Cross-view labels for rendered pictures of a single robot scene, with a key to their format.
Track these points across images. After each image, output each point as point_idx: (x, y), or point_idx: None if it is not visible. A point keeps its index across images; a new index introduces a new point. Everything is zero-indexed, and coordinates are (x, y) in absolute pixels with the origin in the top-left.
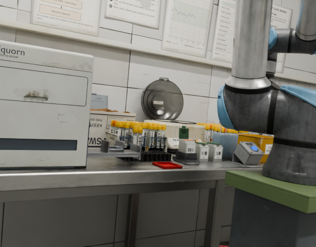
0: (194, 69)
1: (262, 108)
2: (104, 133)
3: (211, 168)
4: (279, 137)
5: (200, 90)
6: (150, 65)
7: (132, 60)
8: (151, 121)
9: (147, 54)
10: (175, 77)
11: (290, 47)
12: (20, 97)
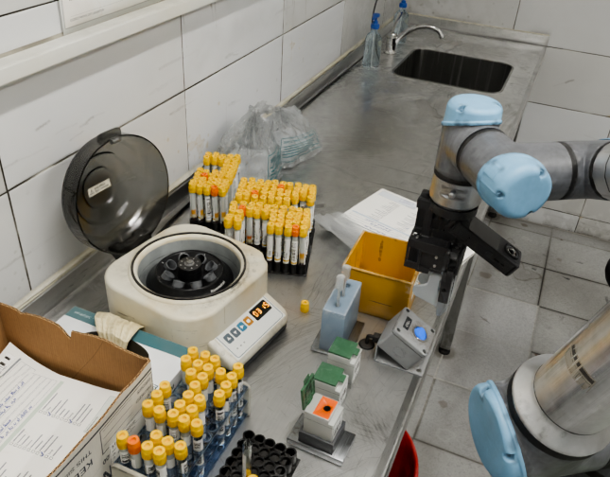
0: (148, 39)
1: (599, 458)
2: (101, 466)
3: (392, 453)
4: (604, 475)
5: (165, 85)
6: (46, 95)
7: None
8: (142, 294)
9: None
10: (111, 87)
11: (564, 199)
12: None
